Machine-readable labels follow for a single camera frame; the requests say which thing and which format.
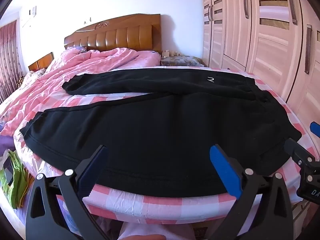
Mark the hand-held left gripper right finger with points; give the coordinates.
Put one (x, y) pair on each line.
(225, 170)

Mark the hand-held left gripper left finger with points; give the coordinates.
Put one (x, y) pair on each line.
(92, 170)

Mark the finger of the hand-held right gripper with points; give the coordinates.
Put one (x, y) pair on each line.
(315, 129)
(297, 151)

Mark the black pants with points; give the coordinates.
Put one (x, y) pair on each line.
(162, 130)

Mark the pink checkered bedsheet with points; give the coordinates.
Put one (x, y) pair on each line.
(160, 206)

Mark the green cloth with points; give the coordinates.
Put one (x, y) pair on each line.
(17, 177)

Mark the person's white clothing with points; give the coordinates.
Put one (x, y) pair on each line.
(140, 230)

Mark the purple cloth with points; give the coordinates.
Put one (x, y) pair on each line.
(6, 143)

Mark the pink quilt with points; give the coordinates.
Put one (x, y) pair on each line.
(45, 90)

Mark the pink wooden wardrobe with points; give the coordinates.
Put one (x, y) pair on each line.
(270, 42)

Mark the leopard print cloth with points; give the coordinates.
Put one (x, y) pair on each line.
(22, 80)

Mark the nightstand with floral cloth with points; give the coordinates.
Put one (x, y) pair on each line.
(181, 60)

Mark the wooden nightstand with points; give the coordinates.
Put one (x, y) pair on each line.
(41, 62)

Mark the purple floral pillow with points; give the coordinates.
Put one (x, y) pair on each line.
(76, 49)

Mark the dark red patterned curtain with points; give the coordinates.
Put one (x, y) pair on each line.
(8, 60)

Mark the wooden bed headboard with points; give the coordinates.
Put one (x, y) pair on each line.
(117, 33)

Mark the white air conditioner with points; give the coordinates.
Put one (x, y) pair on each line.
(28, 16)

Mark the wall socket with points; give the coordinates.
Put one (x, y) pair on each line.
(87, 20)

